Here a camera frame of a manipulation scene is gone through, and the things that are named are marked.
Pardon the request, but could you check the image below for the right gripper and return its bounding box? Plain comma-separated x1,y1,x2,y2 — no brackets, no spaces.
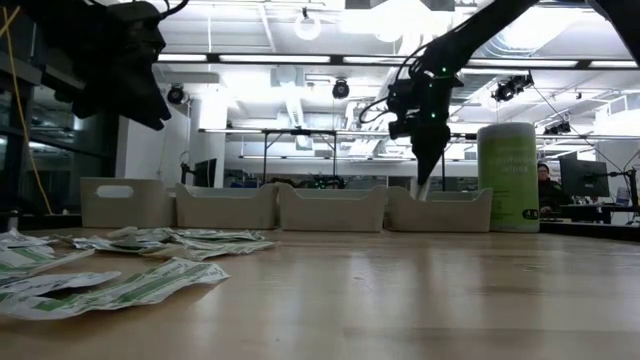
410,74,465,186

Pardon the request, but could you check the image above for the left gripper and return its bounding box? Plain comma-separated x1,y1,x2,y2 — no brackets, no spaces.
74,2,174,132

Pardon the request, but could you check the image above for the light grey plastic bin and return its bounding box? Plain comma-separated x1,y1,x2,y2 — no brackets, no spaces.
278,183,389,233
174,182,280,230
79,177,175,230
387,186,494,233

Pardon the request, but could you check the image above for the black computer monitor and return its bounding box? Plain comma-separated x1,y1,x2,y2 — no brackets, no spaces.
178,157,218,189
558,157,610,199

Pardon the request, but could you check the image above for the green disinfectant wipes canister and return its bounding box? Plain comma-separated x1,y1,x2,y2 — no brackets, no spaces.
477,122,541,234

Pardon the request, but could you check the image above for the dark distant robot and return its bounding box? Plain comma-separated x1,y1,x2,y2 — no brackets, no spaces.
269,173,347,190

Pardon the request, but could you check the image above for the person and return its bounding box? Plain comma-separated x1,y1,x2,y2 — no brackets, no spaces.
537,162,571,215

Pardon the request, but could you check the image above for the black bar with light strips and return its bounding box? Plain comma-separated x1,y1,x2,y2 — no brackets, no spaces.
157,52,640,71

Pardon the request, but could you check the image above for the dark office desk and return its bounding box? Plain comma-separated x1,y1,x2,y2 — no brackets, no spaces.
535,202,640,226

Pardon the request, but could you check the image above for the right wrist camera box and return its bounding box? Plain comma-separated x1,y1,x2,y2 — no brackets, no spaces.
387,82,416,141

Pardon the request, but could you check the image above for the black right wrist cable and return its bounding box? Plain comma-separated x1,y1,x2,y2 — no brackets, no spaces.
358,42,426,125

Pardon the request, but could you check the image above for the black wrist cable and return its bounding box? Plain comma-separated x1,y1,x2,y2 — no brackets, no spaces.
159,0,190,19
358,42,426,125

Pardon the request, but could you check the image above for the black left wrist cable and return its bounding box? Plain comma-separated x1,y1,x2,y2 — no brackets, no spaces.
159,0,190,19

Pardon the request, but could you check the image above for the yellow power cord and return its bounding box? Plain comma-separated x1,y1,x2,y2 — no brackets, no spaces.
0,4,54,215

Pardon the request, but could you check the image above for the black workstation frame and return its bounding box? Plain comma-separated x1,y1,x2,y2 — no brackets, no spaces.
199,127,476,191

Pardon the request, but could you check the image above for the white ring lamp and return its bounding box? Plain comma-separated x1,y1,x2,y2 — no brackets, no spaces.
293,7,323,42

